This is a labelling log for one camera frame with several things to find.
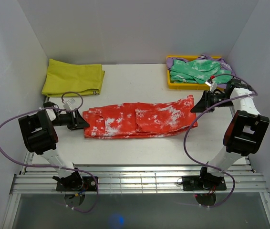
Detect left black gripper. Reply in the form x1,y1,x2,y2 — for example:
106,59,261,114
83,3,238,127
52,108,90,131

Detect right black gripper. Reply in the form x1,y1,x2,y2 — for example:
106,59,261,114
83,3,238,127
190,90,234,113

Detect red tie-dye trousers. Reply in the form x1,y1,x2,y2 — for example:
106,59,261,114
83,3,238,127
83,95,198,139

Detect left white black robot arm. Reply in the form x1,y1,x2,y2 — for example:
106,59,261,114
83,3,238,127
18,102,90,191

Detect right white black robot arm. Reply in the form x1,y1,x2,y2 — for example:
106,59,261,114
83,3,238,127
182,79,270,191

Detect green tie-dye trousers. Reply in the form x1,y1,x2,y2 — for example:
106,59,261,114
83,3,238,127
169,60,232,84

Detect folded yellow-green trousers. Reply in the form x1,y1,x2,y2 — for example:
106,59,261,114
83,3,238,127
42,59,105,97

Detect purple striped garment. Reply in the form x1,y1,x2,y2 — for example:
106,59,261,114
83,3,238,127
166,53,237,84

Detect yellow plastic bin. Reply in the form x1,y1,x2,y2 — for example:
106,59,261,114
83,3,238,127
166,55,225,91

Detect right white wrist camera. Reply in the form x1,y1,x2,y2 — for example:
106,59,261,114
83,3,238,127
205,75,217,93

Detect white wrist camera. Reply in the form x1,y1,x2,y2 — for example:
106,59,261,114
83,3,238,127
205,75,217,93
63,98,75,111

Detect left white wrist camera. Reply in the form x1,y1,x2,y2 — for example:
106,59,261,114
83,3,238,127
63,98,75,111

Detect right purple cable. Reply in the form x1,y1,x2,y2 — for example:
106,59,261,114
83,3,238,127
175,73,259,208

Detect purple cable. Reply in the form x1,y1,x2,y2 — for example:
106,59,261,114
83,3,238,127
175,73,259,208
0,92,100,213

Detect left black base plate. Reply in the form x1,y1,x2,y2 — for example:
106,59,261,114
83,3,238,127
55,176,99,192

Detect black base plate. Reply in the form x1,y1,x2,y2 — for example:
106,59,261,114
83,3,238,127
55,176,99,192
180,176,227,191

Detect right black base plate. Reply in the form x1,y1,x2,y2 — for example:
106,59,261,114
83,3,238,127
180,176,227,191

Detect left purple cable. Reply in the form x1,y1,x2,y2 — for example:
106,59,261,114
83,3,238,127
0,92,100,213

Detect aluminium rail frame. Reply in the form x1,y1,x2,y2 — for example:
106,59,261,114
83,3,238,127
2,95,270,229

